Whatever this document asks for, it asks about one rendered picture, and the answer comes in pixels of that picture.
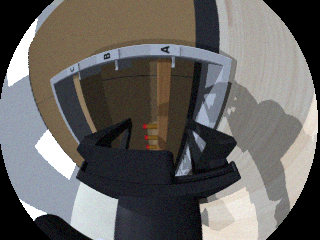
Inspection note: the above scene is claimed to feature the light blue rectangular rack frame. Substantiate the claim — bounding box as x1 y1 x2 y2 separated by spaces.
51 44 232 176

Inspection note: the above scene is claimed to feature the brown wooden shelf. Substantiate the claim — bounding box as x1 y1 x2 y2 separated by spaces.
157 59 172 151

